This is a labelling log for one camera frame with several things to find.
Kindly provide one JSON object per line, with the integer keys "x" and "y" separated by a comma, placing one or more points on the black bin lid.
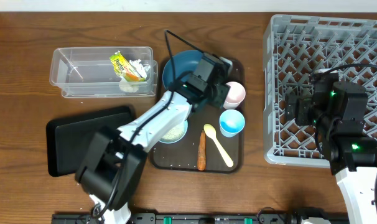
{"x": 68, "y": 137}

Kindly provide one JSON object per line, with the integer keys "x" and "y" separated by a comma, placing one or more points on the pale yellow spoon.
{"x": 210, "y": 131}

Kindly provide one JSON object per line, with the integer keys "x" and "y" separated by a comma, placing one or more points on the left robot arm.
{"x": 112, "y": 167}

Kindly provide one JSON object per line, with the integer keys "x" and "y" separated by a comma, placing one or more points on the dark brown serving tray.
{"x": 183, "y": 154}

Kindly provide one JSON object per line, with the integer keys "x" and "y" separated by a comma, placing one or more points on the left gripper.
{"x": 221, "y": 96}

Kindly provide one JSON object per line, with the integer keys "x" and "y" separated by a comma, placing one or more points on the small bowl with rice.
{"x": 175, "y": 134}

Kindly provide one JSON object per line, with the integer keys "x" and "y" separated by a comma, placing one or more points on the pink cup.
{"x": 235, "y": 96}

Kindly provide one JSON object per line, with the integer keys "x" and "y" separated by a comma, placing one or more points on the large blue bowl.
{"x": 184, "y": 61}

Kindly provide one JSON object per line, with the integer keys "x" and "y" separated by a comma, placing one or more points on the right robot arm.
{"x": 336, "y": 110}

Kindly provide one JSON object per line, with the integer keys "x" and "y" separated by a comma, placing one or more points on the grey dishwasher rack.
{"x": 294, "y": 47}

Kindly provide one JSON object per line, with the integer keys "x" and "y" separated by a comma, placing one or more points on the black rail at table edge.
{"x": 265, "y": 218}

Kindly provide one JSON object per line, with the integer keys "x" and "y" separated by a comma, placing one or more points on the clear plastic bin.
{"x": 87, "y": 72}

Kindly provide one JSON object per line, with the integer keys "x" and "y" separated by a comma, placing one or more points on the green snack wrapper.
{"x": 130, "y": 70}

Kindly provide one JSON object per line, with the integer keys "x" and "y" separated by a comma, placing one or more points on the orange carrot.
{"x": 201, "y": 158}

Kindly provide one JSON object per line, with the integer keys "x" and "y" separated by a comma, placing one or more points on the light blue cup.
{"x": 231, "y": 123}

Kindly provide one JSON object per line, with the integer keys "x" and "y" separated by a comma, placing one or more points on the crumpled white tissue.
{"x": 132, "y": 87}

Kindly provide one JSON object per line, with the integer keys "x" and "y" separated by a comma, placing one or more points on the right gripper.
{"x": 303, "y": 102}

